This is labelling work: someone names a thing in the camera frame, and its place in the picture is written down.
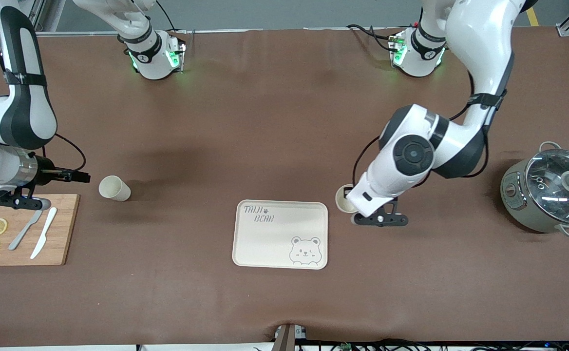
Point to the cream tray with bear print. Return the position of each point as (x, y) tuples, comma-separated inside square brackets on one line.
[(265, 243)]

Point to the white plastic knife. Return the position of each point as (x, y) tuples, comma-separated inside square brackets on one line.
[(43, 234)]

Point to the grey pot with glass lid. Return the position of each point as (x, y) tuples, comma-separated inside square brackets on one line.
[(518, 204)]

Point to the wooden cutting board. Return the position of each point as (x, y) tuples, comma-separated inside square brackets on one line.
[(60, 234)]

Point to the glass pot lid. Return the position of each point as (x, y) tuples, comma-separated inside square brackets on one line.
[(552, 190)]

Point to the brown table mat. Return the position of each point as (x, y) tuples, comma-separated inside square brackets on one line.
[(284, 122)]

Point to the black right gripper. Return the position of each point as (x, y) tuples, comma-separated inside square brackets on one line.
[(47, 176)]

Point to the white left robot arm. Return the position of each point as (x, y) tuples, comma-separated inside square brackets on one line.
[(479, 39)]

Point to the white plastic cup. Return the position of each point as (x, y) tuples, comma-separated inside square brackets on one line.
[(116, 189)]

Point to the metal table bracket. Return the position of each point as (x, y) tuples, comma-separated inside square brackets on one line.
[(287, 339)]

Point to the grey plastic knife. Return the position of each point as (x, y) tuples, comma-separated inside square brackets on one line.
[(21, 234)]

